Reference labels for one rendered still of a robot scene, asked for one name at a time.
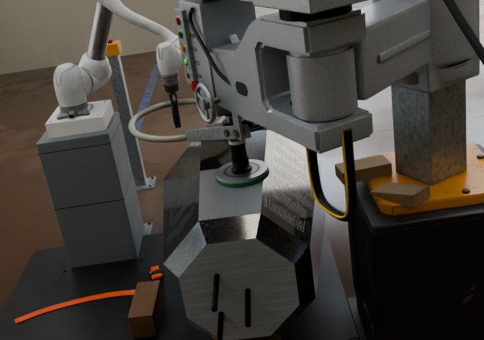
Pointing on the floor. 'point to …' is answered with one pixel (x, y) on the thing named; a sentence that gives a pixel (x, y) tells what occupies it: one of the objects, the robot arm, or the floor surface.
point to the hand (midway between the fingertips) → (176, 119)
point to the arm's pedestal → (93, 195)
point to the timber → (146, 309)
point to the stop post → (113, 50)
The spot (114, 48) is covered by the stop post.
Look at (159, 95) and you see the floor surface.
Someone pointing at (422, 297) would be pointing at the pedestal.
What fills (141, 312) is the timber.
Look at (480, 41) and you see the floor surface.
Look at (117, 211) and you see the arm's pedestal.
